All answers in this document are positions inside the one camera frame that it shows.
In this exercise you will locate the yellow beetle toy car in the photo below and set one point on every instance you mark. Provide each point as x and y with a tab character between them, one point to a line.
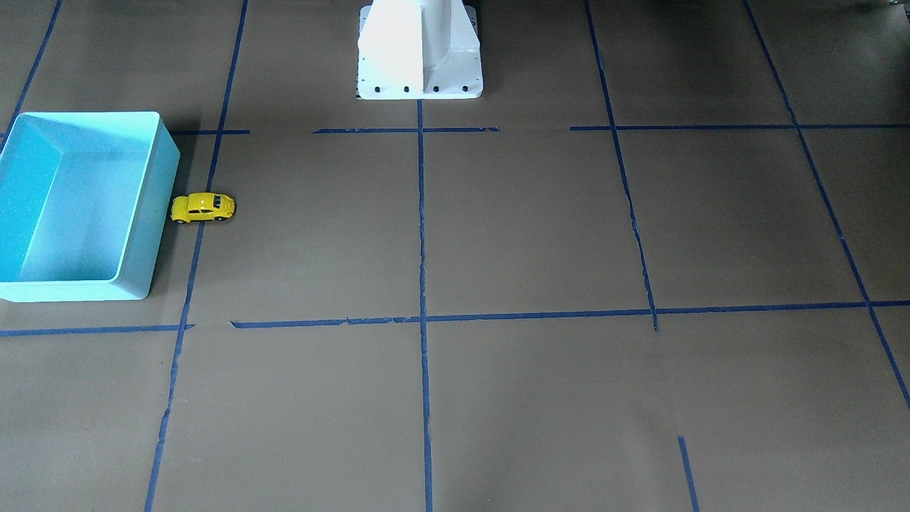
202	207

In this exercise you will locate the turquoise plastic bin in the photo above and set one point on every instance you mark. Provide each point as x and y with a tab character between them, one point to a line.
84	198

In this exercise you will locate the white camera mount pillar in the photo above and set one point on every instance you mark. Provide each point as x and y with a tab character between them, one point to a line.
419	50

